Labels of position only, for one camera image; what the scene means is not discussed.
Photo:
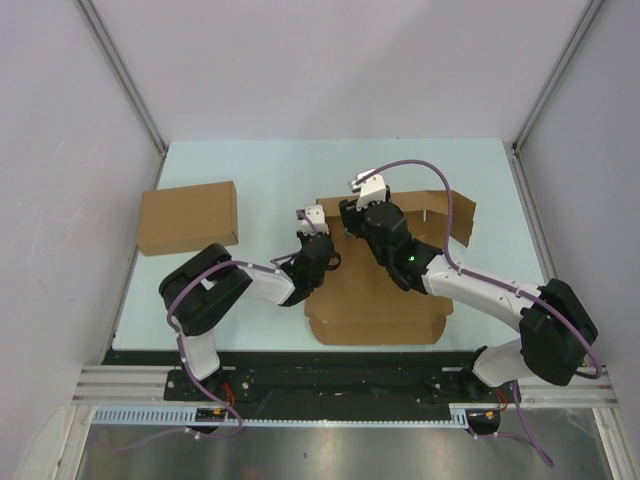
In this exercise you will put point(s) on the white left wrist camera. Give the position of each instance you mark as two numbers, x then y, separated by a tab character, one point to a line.
312	220

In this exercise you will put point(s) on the aluminium corner post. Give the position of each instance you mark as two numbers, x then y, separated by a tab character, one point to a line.
113	58
579	33

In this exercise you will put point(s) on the folded brown cardboard box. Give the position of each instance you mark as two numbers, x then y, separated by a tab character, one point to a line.
187	219

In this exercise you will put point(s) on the brown cardboard box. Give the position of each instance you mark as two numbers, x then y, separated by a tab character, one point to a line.
359	304
187	219

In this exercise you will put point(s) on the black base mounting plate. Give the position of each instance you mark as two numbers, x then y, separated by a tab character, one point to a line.
247	378

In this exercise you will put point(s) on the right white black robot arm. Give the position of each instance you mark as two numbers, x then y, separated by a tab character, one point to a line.
554	328

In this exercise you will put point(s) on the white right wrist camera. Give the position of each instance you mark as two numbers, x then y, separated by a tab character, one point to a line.
369	188

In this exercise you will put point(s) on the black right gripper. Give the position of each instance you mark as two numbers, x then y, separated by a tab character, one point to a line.
352	216

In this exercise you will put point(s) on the left aluminium corner post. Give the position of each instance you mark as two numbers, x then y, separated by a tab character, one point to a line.
113	58

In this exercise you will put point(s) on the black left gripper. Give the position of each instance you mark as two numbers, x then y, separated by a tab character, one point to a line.
302	237

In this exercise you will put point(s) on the right aluminium corner post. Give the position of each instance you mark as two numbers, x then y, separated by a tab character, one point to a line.
579	33

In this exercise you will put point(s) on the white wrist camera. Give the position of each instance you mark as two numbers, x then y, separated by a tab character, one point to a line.
312	220
369	188

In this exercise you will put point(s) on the grey slotted cable duct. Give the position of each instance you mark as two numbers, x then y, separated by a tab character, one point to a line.
440	415

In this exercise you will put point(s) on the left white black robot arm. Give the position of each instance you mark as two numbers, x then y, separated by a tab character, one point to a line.
199	293

